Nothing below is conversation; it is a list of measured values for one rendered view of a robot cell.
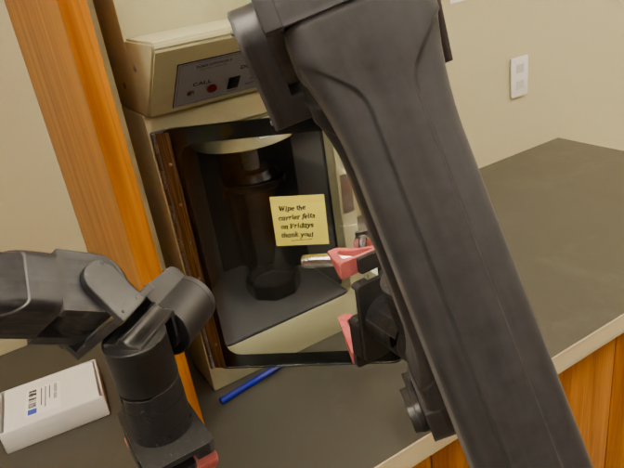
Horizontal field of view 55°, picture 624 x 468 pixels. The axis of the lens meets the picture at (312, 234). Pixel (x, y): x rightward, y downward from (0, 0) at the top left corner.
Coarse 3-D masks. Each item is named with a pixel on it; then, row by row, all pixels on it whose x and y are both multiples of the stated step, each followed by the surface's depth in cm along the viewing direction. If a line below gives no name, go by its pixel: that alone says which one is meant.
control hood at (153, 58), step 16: (160, 32) 77; (176, 32) 74; (192, 32) 72; (208, 32) 71; (224, 32) 72; (128, 48) 76; (144, 48) 70; (160, 48) 68; (176, 48) 70; (192, 48) 71; (208, 48) 72; (224, 48) 74; (144, 64) 72; (160, 64) 71; (176, 64) 72; (144, 80) 75; (160, 80) 73; (144, 96) 77; (160, 96) 76; (224, 96) 83; (144, 112) 80; (160, 112) 79
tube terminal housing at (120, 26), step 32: (96, 0) 82; (128, 0) 76; (160, 0) 78; (192, 0) 80; (224, 0) 82; (128, 32) 77; (128, 64) 79; (128, 96) 84; (256, 96) 89; (128, 128) 91; (160, 128) 83; (160, 192) 87; (160, 224) 94; (192, 352) 106; (224, 384) 102
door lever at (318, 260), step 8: (360, 240) 84; (368, 240) 84; (304, 256) 82; (312, 256) 82; (320, 256) 81; (328, 256) 81; (344, 256) 80; (304, 264) 82; (312, 264) 81; (320, 264) 81; (328, 264) 81
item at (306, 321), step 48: (192, 144) 81; (240, 144) 80; (288, 144) 80; (192, 192) 85; (240, 192) 84; (288, 192) 83; (336, 192) 82; (240, 240) 87; (336, 240) 85; (240, 288) 91; (288, 288) 90; (336, 288) 88; (240, 336) 95; (288, 336) 93; (336, 336) 92
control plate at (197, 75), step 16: (192, 64) 73; (208, 64) 75; (224, 64) 76; (240, 64) 78; (176, 80) 75; (192, 80) 76; (208, 80) 78; (224, 80) 80; (240, 80) 81; (176, 96) 78; (192, 96) 79; (208, 96) 81
